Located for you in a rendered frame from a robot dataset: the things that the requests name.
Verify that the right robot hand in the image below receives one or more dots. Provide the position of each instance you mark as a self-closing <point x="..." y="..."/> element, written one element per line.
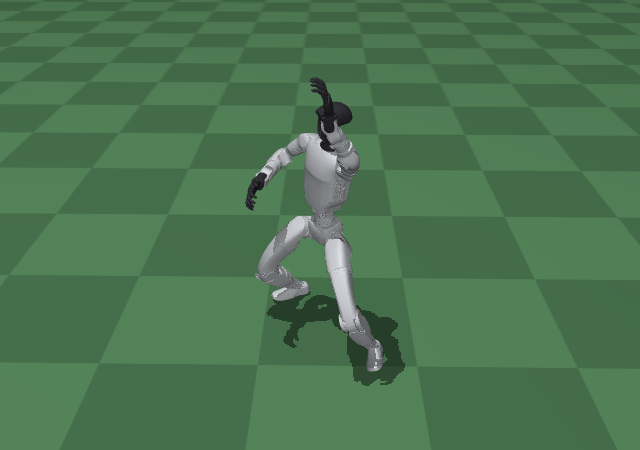
<point x="256" y="184"/>

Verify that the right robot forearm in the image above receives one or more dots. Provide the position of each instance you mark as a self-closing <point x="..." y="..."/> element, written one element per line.
<point x="273" y="165"/>

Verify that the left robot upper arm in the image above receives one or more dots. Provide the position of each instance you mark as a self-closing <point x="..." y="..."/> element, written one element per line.
<point x="348" y="166"/>

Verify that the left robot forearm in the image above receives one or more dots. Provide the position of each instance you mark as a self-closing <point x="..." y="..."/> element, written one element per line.
<point x="338" y="140"/>

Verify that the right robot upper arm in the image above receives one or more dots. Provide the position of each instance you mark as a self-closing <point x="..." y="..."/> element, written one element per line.
<point x="295" y="148"/>

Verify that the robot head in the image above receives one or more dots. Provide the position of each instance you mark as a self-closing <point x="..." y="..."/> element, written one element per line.
<point x="344" y="116"/>

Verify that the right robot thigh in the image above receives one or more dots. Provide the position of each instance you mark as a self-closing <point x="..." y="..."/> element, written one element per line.
<point x="284" y="243"/>

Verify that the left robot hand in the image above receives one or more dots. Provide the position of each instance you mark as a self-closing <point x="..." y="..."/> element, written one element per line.
<point x="328" y="116"/>

